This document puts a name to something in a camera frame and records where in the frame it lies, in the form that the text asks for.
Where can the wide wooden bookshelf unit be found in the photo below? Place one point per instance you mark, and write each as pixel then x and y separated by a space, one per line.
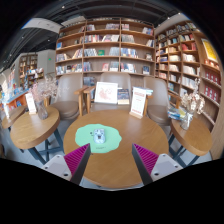
pixel 103 33

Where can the dark blue book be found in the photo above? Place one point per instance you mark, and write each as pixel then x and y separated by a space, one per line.
pixel 123 96

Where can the low wooden table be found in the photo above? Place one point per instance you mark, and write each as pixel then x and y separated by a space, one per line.
pixel 13 117

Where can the round wooden side table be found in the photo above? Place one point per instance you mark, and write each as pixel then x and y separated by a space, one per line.
pixel 33 128
pixel 195 136

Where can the teal book stack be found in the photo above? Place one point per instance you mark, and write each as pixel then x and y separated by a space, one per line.
pixel 149 90

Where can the orange book display table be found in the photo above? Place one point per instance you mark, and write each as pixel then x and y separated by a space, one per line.
pixel 16 99

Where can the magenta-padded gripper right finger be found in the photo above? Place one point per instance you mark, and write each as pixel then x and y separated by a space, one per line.
pixel 163 165

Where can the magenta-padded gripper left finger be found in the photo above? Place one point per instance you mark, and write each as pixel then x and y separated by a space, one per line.
pixel 60 165

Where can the white sign on wooden base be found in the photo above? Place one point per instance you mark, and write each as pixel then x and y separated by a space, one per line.
pixel 138 101

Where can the transparent blue computer mouse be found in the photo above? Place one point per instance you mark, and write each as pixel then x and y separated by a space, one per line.
pixel 99 136

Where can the green blob-shaped mouse pad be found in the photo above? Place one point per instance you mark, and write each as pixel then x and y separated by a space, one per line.
pixel 83 138

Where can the stack of colourful books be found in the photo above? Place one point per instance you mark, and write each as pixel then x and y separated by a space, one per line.
pixel 176 114

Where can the small distant bookshelf unit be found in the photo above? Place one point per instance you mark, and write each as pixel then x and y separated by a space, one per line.
pixel 28 65

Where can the white framed red print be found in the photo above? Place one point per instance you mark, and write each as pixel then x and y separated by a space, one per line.
pixel 106 92

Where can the glass vase with pink flowers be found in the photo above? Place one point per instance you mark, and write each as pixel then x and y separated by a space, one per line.
pixel 42 111

